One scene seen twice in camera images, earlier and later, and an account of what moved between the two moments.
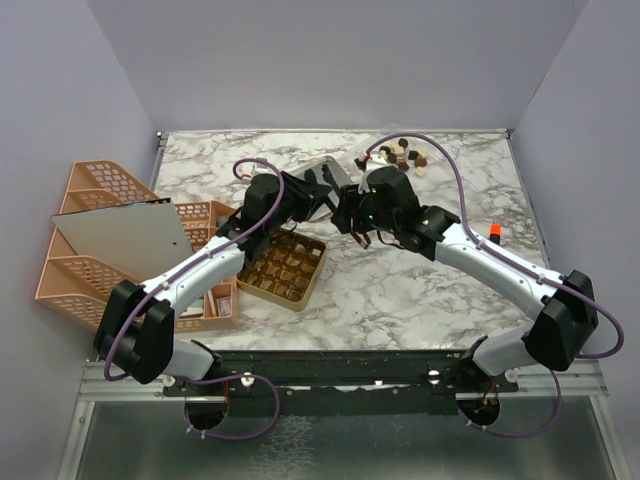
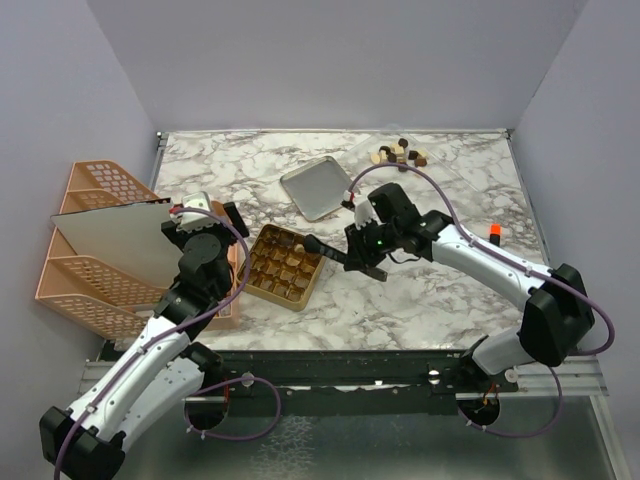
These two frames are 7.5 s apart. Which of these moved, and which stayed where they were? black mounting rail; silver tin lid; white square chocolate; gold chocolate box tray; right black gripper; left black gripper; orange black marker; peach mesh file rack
Moved: left black gripper; right black gripper
Stayed: peach mesh file rack; silver tin lid; black mounting rail; gold chocolate box tray; white square chocolate; orange black marker
